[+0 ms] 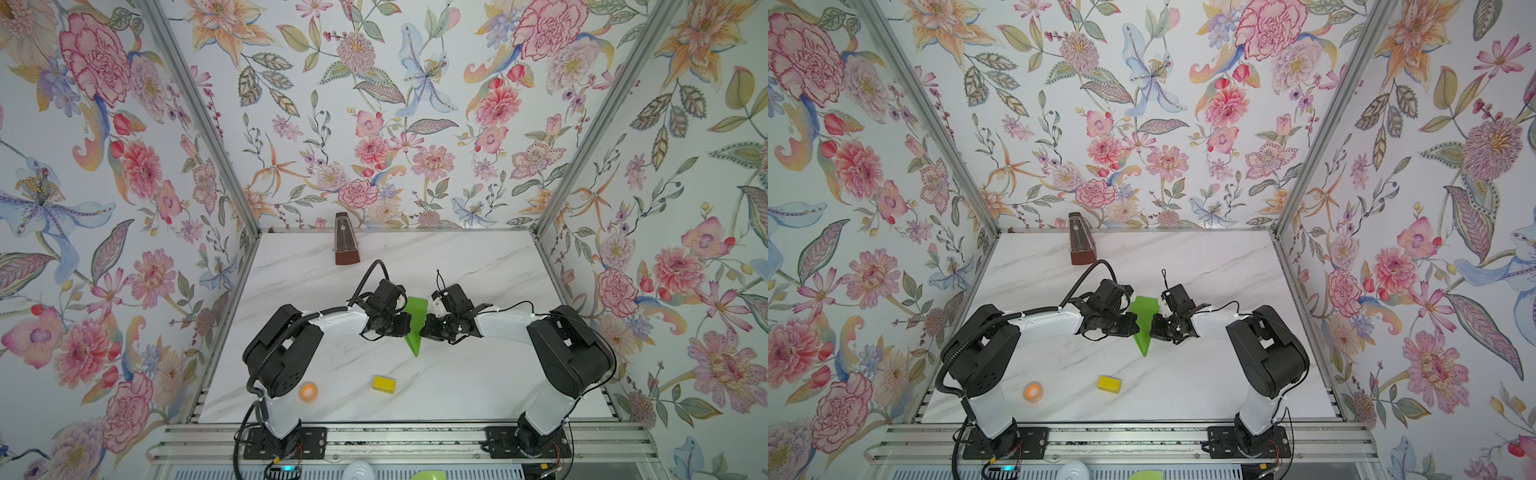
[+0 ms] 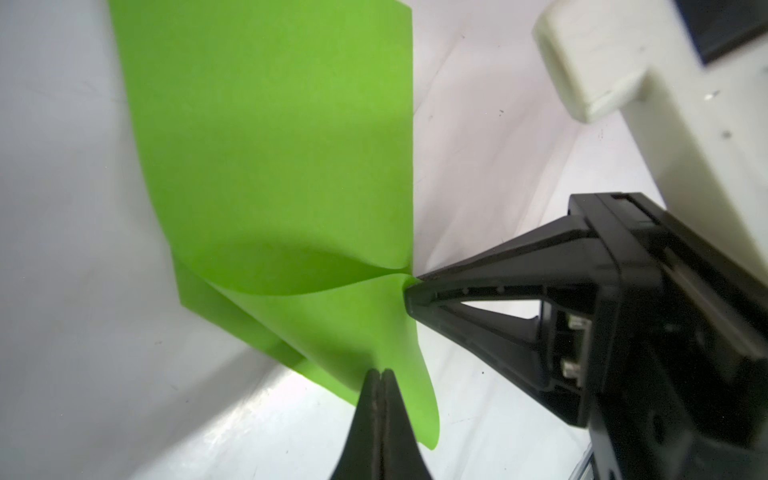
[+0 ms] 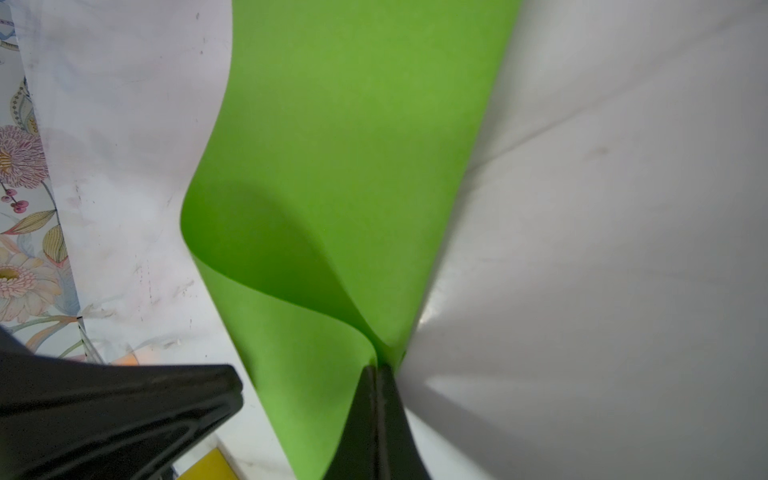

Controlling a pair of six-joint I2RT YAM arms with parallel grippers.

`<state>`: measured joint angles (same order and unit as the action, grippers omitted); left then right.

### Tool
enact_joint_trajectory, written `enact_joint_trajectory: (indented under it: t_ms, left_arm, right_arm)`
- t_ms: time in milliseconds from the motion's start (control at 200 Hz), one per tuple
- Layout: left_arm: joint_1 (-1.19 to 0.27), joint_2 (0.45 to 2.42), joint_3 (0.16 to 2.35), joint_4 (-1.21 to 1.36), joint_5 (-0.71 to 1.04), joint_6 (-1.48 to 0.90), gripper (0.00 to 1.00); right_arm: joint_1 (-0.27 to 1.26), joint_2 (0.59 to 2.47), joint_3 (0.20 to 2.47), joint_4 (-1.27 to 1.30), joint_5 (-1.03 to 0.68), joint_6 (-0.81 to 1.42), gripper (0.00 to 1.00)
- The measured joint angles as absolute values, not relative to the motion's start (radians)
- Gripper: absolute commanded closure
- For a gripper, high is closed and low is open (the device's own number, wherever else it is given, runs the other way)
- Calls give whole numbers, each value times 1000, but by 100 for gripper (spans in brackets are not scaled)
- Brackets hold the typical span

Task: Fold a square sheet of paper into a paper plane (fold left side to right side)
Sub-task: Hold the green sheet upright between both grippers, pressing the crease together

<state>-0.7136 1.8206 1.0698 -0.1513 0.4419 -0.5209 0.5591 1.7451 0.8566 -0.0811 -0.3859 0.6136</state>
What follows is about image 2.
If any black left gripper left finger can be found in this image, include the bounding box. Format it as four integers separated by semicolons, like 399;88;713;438
331;370;382;480

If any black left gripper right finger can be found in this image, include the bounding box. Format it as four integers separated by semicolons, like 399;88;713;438
380;370;432;480

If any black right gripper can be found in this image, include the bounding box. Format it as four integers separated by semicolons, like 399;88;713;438
404;193;767;479

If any green square paper sheet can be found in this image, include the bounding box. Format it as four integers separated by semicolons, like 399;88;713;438
109;1;440;448

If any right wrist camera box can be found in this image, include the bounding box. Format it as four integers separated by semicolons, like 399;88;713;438
533;1;767;280

